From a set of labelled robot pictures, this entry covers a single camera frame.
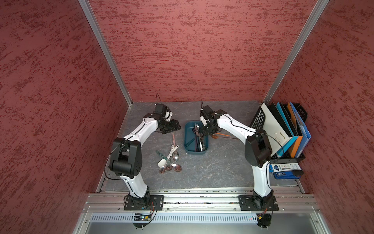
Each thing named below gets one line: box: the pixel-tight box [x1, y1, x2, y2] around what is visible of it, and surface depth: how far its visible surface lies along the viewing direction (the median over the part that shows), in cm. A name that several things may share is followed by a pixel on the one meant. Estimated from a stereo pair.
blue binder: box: [289, 101, 312, 159], surface depth 72 cm
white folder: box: [261, 102, 293, 157], surface depth 72 cm
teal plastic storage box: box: [184, 120, 209, 155], surface depth 99 cm
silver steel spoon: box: [193, 123, 201, 141], surface depth 102 cm
